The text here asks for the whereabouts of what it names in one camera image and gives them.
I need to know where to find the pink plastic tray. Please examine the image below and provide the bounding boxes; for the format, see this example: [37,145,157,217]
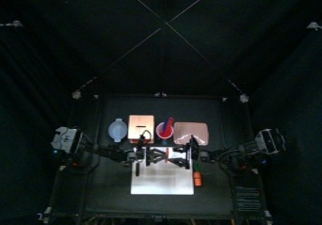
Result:
[173,121,210,147]

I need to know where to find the red plastic cup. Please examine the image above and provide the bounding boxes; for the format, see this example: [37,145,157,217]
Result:
[156,121,176,140]

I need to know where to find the orange toy carrot green top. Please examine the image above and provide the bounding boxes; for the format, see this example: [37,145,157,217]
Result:
[193,162,205,186]

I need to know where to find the white cutting board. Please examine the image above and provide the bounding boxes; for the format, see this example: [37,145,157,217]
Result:
[130,145,196,195]

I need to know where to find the red measuring spoon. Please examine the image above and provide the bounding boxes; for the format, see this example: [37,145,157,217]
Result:
[162,117,176,138]

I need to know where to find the wooden box with red front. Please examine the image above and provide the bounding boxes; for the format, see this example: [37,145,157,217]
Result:
[128,114,157,144]

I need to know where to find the pale blue bowl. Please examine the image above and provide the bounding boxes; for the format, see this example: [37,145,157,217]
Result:
[107,118,129,143]

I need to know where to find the black sticker with white text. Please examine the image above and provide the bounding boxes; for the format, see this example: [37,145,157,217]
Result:
[232,185,264,217]

